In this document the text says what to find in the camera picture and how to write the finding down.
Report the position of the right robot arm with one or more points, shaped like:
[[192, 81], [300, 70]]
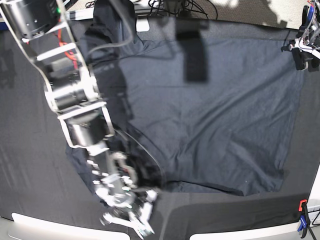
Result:
[[42, 31]]

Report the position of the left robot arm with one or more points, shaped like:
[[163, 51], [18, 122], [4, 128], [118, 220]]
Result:
[[311, 33]]

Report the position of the blue clamp top right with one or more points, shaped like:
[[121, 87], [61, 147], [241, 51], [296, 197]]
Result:
[[307, 15]]

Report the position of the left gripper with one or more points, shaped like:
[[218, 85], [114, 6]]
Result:
[[298, 48]]

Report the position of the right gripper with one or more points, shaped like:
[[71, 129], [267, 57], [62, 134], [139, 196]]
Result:
[[128, 194]]

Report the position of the black table cover cloth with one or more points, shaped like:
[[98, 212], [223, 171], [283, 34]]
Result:
[[37, 180]]

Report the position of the dark navy t-shirt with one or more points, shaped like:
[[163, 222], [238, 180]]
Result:
[[203, 114]]

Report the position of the white mount plate top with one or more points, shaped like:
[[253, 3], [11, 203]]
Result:
[[142, 25]]

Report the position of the blue orange clamp bottom right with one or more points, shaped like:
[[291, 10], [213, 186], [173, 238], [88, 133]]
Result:
[[305, 223]]

